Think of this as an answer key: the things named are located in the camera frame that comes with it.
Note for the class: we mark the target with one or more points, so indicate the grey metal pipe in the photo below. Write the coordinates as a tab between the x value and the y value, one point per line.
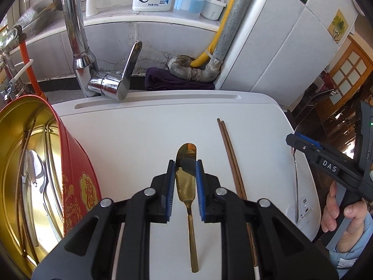
233	20

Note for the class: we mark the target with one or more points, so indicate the person's right hand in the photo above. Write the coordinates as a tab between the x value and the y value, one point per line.
354	218

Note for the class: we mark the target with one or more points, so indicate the person's right forearm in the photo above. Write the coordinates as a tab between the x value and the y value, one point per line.
346	262

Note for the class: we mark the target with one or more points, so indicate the white tube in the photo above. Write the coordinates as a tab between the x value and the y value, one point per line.
24	68

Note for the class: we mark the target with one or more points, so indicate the tarnished metal spoon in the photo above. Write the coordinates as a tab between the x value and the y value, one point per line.
296	186

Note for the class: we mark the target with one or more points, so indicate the wooden glass-pane door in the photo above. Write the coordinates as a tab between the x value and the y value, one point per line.
346	73

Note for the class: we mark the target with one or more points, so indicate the wooden chopstick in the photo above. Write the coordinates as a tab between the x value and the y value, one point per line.
229	157
233	157

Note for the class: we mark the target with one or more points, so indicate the gold metal spoon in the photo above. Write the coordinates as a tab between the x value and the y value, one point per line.
192	239

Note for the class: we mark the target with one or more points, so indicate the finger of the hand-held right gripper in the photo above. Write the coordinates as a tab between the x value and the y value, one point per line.
309	141
303	148

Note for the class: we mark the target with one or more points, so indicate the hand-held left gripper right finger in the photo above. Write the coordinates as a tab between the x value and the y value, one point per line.
200	192

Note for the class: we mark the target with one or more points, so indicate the small sunflower sticker hook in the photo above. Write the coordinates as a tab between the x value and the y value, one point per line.
338	24

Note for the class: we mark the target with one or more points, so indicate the red and gold round tin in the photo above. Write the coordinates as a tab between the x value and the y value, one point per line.
81	186

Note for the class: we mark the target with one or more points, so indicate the white plastic cutting board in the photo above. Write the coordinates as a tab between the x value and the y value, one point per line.
145	128

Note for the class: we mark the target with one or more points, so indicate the metal chopstick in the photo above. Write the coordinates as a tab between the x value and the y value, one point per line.
54	163
48	151

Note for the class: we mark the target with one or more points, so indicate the dark purple cloth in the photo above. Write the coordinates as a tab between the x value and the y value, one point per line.
163	80

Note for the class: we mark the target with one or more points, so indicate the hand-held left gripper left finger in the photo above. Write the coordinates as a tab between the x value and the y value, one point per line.
170	192

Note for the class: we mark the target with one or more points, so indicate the metal water valve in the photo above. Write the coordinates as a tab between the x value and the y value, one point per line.
8	89

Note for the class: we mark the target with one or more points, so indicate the chrome kitchen faucet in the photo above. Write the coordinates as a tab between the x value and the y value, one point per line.
75	35

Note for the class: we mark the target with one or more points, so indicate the small white plastic container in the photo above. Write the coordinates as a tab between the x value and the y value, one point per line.
212	7

